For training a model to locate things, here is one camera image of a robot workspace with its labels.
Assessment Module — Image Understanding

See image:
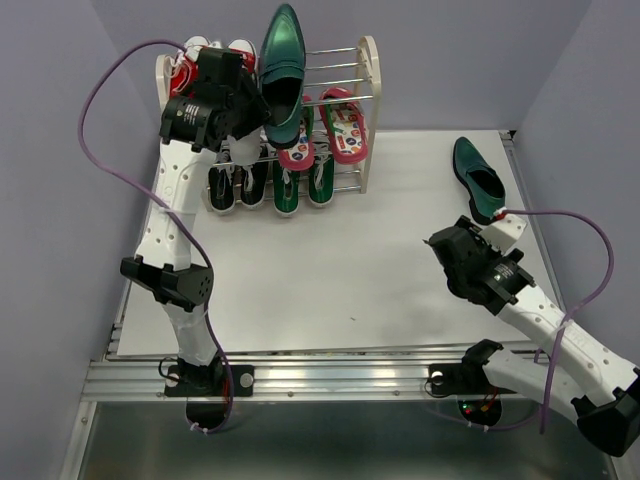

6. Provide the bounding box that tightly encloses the dark green loafer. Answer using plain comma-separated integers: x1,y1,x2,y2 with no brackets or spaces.
258,3,306,149
452,137,506,226

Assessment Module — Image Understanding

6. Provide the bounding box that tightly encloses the pink slide sandal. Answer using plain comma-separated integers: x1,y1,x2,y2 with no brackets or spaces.
278,106,315,172
319,87,369,165

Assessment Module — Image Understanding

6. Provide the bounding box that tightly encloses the green canvas sneaker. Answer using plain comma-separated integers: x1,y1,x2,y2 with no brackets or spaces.
272,163,300,217
308,154,335,208

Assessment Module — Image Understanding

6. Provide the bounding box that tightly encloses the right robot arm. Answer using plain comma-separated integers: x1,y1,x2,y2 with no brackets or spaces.
425,209,639,457

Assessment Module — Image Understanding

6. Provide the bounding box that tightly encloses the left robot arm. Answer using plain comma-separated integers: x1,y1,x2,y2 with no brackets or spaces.
121,40,269,395

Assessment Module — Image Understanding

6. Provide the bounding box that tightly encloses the cream shoe rack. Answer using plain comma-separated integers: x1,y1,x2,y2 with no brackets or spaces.
154,35,383,211

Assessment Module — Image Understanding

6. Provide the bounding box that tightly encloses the red sneaker left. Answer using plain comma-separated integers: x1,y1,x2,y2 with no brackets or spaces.
169,35,209,97

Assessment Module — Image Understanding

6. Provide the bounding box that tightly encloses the red sneaker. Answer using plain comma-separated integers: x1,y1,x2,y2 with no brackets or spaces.
169,35,209,97
228,38,257,76

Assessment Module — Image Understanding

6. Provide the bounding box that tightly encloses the red sneaker right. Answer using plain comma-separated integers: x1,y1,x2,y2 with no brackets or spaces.
228,38,257,76

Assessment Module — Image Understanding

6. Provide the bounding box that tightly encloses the white sneaker right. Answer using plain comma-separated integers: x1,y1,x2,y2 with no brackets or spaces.
227,128,261,167

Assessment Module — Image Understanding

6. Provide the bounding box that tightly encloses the black sneaker left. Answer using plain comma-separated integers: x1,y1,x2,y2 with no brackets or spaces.
208,166,235,215

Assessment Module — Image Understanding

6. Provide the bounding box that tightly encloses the black sneaker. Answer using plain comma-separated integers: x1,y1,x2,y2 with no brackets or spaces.
208,166,235,215
240,162,270,210

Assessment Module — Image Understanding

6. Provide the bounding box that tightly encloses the black sneaker right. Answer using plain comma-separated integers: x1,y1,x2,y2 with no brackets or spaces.
240,162,270,210

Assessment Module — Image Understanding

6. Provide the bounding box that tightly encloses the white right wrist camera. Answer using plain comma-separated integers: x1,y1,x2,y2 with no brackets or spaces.
479,208,528,253

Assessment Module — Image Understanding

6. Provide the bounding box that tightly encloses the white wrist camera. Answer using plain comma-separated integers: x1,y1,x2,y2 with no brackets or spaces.
184,44,206,63
479,208,528,253

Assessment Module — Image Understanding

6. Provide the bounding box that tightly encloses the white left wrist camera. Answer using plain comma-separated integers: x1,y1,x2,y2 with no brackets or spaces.
184,44,206,63

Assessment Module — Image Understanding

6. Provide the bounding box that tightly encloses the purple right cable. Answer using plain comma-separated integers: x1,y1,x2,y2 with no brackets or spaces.
429,206,616,434

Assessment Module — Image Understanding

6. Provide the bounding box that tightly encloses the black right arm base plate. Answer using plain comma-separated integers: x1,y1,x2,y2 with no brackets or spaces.
424,363,494,398

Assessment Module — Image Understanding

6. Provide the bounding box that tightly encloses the aluminium table edge rail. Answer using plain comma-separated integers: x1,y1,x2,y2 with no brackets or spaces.
79,344,551,404

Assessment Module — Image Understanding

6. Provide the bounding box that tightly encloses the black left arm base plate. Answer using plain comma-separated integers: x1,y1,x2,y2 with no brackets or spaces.
159,364,255,398

